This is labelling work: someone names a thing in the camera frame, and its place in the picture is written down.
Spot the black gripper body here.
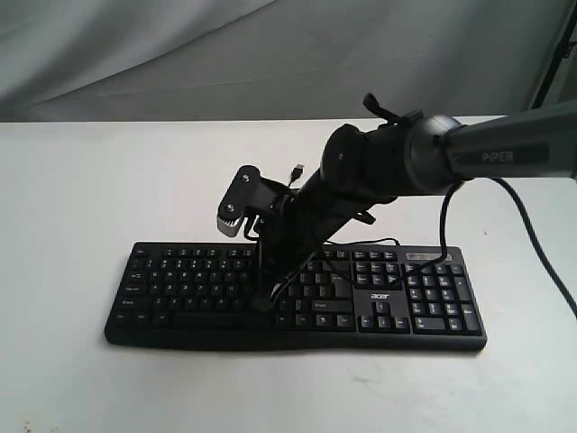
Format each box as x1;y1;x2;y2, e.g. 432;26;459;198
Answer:
255;180;373;289

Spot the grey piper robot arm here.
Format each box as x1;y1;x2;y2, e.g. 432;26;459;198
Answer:
252;95;576;312

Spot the black acer keyboard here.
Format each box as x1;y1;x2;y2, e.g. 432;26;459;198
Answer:
105;242;487;352

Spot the grey backdrop cloth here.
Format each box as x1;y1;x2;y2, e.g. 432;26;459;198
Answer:
1;1;572;122

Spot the black tripod light stand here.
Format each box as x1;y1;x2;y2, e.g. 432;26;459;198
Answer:
530;1;576;109

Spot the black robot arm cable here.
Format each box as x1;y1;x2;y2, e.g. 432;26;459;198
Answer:
400;178;577;317

